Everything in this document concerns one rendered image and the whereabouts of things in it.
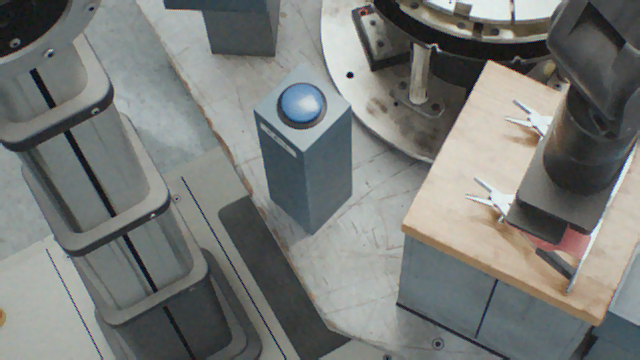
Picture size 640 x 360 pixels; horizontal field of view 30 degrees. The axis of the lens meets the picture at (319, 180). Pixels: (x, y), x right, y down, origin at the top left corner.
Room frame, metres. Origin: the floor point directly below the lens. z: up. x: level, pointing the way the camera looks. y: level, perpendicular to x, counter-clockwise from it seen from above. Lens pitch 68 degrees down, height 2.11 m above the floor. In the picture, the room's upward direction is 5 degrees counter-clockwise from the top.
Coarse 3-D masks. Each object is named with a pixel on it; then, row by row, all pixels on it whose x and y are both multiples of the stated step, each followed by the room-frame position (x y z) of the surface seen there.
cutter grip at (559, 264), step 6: (540, 252) 0.32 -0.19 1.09; (546, 252) 0.31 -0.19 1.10; (552, 252) 0.31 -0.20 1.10; (546, 258) 0.31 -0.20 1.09; (552, 258) 0.31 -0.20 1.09; (558, 258) 0.31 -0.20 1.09; (552, 264) 0.31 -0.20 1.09; (558, 264) 0.30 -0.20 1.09; (564, 264) 0.30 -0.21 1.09; (558, 270) 0.30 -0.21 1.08; (564, 270) 0.30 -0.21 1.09; (570, 270) 0.30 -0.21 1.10; (576, 270) 0.30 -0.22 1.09; (570, 276) 0.29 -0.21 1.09
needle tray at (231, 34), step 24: (168, 0) 0.63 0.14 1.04; (192, 0) 0.63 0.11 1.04; (216, 0) 0.63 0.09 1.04; (240, 0) 0.62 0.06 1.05; (264, 0) 0.62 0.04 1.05; (216, 24) 0.70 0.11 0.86; (240, 24) 0.70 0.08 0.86; (264, 24) 0.69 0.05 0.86; (216, 48) 0.70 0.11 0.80; (240, 48) 0.70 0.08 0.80; (264, 48) 0.69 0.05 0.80
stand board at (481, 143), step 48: (480, 96) 0.48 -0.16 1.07; (528, 96) 0.48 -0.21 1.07; (480, 144) 0.43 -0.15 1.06; (528, 144) 0.43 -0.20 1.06; (432, 192) 0.39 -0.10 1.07; (480, 192) 0.39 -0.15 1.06; (624, 192) 0.38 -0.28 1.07; (432, 240) 0.35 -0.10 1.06; (480, 240) 0.34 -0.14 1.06; (624, 240) 0.33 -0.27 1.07; (528, 288) 0.29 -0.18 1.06; (576, 288) 0.29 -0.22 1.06
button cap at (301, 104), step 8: (296, 88) 0.52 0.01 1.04; (304, 88) 0.52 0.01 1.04; (312, 88) 0.52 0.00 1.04; (288, 96) 0.51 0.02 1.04; (296, 96) 0.51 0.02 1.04; (304, 96) 0.51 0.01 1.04; (312, 96) 0.51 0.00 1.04; (320, 96) 0.51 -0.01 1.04; (288, 104) 0.50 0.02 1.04; (296, 104) 0.50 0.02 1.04; (304, 104) 0.50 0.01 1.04; (312, 104) 0.50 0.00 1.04; (320, 104) 0.50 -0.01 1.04; (288, 112) 0.49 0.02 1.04; (296, 112) 0.49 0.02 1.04; (304, 112) 0.49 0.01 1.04; (312, 112) 0.49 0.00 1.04; (296, 120) 0.49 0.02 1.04; (304, 120) 0.48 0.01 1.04; (312, 120) 0.49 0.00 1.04
